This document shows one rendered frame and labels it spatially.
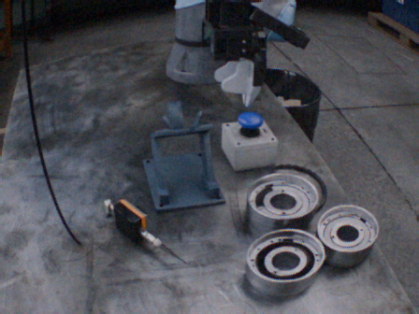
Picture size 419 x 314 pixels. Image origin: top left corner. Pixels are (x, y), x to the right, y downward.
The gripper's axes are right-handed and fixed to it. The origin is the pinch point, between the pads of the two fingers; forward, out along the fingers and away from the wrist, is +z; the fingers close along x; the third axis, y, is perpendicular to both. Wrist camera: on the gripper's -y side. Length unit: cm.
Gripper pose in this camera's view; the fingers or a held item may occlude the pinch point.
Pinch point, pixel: (252, 97)
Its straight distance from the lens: 84.0
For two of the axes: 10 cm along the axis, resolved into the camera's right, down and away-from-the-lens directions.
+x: 2.7, 5.4, -8.0
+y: -9.6, 1.4, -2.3
